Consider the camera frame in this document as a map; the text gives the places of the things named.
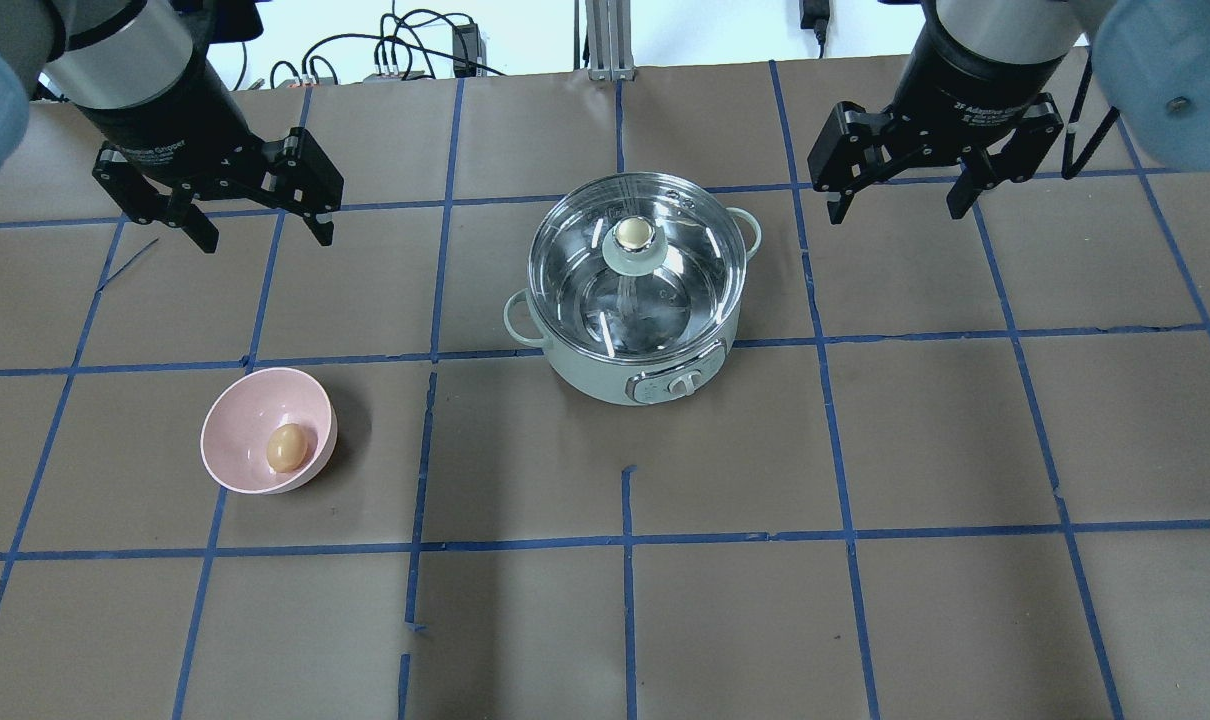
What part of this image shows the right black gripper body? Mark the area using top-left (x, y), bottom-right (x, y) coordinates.
top-left (891, 25), bottom-right (1056, 167)

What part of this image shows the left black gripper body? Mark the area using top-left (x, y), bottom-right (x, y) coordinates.
top-left (77, 53), bottom-right (267, 201)

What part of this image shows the glass pot lid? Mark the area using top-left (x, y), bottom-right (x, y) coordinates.
top-left (528, 172), bottom-right (762, 365)

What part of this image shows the brown egg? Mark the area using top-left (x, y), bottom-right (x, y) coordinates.
top-left (265, 424), bottom-right (311, 474)

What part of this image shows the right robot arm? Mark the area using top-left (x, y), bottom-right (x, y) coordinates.
top-left (807, 1), bottom-right (1210, 224)

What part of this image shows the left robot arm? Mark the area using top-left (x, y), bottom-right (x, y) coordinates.
top-left (0, 1), bottom-right (344, 252)

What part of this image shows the mint green electric pot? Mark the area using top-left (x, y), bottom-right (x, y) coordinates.
top-left (503, 172), bottom-right (764, 407)

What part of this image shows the black power adapter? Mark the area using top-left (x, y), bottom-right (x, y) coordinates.
top-left (451, 22), bottom-right (483, 77)

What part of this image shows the pink bowl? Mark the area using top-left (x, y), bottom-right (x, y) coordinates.
top-left (198, 368), bottom-right (338, 495)

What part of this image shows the black cable bundle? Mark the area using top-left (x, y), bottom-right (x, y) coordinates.
top-left (270, 10), bottom-right (506, 86)

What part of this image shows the aluminium frame post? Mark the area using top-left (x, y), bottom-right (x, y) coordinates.
top-left (584, 1), bottom-right (636, 82)

